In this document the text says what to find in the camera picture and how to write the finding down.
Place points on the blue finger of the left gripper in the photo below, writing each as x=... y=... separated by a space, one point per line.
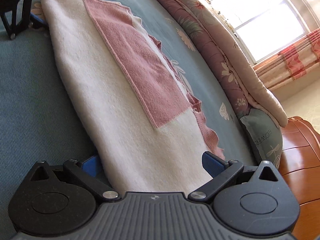
x=36 y=22

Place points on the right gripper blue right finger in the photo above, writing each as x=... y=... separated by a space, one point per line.
x=223 y=173

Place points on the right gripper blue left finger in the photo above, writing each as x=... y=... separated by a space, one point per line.
x=85 y=174

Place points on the pink and white knit sweater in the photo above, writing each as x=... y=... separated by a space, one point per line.
x=148 y=129

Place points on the green flower pillow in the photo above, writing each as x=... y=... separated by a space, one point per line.
x=264 y=136

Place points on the blue floral bed sheet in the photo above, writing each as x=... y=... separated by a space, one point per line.
x=38 y=121

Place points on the folded floral quilt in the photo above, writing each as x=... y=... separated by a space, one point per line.
x=226 y=60

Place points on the orange wooden headboard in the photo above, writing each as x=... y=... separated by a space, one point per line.
x=299 y=166

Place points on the pink striped curtain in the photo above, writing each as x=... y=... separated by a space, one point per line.
x=291 y=63

